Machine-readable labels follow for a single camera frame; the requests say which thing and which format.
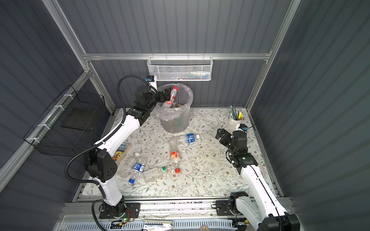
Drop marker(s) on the white glue bottle in basket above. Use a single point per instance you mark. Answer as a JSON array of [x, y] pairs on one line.
[[201, 74]]

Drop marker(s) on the clear plastic bin liner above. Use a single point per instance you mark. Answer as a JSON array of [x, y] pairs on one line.
[[184, 97]]

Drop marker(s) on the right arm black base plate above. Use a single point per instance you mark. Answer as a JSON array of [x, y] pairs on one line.
[[226, 208]]

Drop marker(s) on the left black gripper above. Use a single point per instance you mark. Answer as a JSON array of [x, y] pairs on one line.
[[165, 94]]

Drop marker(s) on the grey mesh waste bin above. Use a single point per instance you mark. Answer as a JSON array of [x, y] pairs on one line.
[[174, 119]]

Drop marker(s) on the water bottle blue label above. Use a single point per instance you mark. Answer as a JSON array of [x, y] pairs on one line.
[[133, 168]]

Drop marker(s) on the white wire wall basket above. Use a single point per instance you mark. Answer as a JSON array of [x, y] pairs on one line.
[[179, 69]]

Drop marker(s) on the treehouse children's book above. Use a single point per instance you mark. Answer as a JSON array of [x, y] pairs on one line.
[[121, 152]]

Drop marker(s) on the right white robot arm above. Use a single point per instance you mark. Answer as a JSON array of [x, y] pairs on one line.
[[267, 214]]

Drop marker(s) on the square clear bottle green cap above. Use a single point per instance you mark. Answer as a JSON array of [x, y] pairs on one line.
[[156, 173]]

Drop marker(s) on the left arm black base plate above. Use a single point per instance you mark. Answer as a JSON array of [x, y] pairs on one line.
[[121, 211]]

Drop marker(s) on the black wire wall basket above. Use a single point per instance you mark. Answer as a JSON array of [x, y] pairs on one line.
[[71, 126]]

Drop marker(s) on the clear bottle red label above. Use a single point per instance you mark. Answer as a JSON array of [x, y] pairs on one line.
[[175, 157]]

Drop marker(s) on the clear bottle blue label top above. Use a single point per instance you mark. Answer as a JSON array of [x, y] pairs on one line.
[[187, 138]]

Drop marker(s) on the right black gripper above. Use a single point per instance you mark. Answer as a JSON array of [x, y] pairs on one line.
[[227, 136]]

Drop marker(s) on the white pen holder cup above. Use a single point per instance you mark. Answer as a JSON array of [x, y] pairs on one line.
[[234, 124]]

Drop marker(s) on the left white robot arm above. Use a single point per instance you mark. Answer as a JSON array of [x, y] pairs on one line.
[[100, 162]]

